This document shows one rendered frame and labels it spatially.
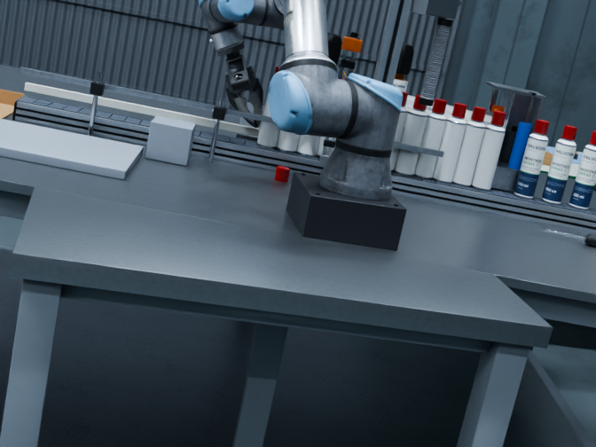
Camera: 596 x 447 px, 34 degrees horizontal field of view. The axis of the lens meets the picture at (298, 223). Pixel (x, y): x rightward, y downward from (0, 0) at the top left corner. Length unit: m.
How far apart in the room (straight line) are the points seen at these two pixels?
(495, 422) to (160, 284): 0.65
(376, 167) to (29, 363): 0.78
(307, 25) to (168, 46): 4.08
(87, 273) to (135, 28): 4.51
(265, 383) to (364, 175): 0.47
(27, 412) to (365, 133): 0.83
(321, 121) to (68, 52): 4.21
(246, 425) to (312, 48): 0.78
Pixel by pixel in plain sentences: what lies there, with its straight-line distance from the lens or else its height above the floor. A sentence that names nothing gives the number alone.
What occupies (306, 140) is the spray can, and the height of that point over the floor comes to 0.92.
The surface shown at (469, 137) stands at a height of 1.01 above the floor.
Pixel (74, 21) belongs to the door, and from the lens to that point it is 6.01.
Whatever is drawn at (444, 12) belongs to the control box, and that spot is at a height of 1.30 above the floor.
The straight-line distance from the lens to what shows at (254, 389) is 2.06.
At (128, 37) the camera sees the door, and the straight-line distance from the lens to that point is 6.01.
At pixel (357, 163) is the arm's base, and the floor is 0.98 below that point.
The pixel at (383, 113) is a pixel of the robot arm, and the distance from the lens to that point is 1.96.
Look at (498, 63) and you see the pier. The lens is 6.42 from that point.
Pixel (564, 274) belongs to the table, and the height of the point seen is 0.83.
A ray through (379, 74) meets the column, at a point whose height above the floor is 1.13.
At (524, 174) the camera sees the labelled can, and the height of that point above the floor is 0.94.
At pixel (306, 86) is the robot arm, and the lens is 1.89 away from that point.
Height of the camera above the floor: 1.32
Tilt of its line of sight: 14 degrees down
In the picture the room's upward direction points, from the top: 12 degrees clockwise
